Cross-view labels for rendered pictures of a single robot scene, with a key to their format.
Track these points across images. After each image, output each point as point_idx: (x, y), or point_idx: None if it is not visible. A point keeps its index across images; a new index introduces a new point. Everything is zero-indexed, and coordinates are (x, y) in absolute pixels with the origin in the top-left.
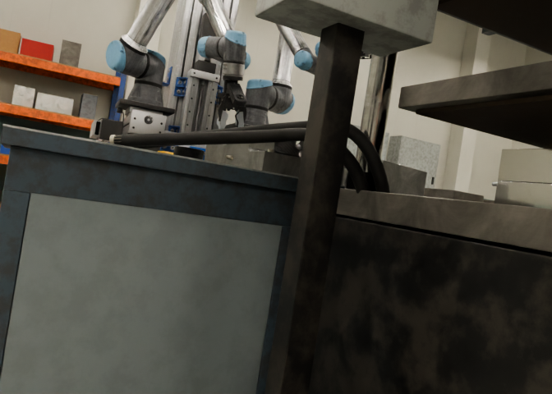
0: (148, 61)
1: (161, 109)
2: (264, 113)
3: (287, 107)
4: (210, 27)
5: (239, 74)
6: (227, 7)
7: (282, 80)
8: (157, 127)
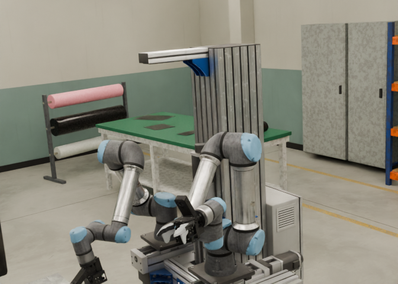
0: (148, 207)
1: (154, 247)
2: (213, 260)
3: (244, 251)
4: (193, 168)
5: (79, 262)
6: None
7: (236, 222)
8: (139, 265)
